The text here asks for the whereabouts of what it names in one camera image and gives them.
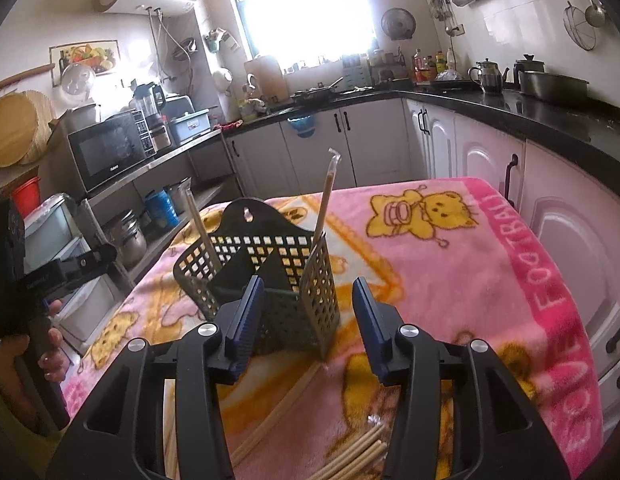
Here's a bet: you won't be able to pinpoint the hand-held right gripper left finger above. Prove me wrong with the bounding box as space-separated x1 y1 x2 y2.
47 276 266 480

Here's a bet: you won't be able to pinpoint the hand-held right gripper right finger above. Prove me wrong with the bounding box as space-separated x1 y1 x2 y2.
351 276 573 480

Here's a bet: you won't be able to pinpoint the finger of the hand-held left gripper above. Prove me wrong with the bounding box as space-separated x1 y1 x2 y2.
65 244 118 287

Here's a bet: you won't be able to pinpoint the grey perforated utensil holder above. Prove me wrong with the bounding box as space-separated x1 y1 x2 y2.
172 197 342 362

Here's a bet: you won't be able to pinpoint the pile of bamboo chopsticks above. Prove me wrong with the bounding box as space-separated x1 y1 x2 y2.
162 361 392 480

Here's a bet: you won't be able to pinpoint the plastic bamboo chopstick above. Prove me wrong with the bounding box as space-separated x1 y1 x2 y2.
311 147 342 247

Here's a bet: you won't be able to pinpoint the person's left forearm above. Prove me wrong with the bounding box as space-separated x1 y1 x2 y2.
0 390 61 467

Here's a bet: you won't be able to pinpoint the person's left hand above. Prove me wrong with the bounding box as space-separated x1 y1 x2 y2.
0 300 69 434

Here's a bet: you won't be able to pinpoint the steel pot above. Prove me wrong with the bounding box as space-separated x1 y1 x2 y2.
103 209 149 269

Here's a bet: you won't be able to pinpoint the clear plastic storage box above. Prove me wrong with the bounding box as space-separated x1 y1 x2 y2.
19 192 92 275

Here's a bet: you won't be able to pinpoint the pink printed blanket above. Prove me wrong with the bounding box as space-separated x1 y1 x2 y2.
60 176 604 480

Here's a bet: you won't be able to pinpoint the red bucket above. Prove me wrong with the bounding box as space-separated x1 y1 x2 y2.
11 175 44 216

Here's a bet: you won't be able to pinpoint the blue canister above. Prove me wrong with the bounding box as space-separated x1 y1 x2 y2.
143 188 180 229

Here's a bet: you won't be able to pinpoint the glass jar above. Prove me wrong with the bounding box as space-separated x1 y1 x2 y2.
165 177 194 214

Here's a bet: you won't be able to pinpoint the black microwave oven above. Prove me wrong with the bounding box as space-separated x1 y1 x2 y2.
67 109 159 192

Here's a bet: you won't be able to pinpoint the metal shelf rack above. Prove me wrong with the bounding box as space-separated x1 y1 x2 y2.
37 126 242 288

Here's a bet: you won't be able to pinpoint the round wooden cutting board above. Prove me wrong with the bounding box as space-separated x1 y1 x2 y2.
0 90 59 169

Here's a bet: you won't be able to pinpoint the blender with black lid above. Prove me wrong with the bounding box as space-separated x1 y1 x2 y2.
133 82 172 154

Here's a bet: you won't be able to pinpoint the grey blue appliance box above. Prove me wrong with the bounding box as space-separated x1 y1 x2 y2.
167 94 211 146

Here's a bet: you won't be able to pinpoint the white lower kitchen cabinets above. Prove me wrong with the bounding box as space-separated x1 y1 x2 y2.
225 96 620 426

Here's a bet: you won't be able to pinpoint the round glass lid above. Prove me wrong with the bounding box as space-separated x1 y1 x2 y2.
60 62 97 97

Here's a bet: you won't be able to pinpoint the wooden rolling pin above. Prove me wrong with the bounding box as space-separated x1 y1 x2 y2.
0 62 57 96

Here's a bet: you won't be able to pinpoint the blue hanging bag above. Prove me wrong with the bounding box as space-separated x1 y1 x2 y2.
287 113 316 139

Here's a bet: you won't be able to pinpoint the black frying pan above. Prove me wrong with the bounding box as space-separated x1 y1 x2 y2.
290 77 344 104

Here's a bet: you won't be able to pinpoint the beige cutting board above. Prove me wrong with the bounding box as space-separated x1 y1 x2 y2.
243 54 290 102

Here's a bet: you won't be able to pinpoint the group of condiment bottles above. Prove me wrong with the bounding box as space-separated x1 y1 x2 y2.
412 48 459 84

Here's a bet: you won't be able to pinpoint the steel teapot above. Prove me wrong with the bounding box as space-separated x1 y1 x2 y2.
468 58 511 95

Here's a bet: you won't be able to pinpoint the metal basin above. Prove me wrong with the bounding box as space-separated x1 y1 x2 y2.
518 70 590 106

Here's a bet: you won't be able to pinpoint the black kettle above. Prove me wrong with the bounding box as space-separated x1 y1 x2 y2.
513 53 547 92

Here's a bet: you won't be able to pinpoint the kitchen window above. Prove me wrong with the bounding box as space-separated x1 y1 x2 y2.
227 0 377 70

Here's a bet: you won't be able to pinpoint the steel ladle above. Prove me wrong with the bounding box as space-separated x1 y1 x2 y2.
577 0 606 29

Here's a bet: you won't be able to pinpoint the fruit wall poster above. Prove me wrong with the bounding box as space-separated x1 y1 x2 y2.
48 39 120 87

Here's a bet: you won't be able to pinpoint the white round wall object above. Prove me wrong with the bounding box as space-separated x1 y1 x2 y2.
210 67 235 97

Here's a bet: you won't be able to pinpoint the wall mounted holder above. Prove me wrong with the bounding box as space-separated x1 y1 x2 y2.
204 27 241 54

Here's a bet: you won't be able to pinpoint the small wall fan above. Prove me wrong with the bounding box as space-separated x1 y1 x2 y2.
380 7 417 41

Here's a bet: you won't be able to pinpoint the wire mesh strainer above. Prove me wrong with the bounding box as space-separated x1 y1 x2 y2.
554 0 597 52

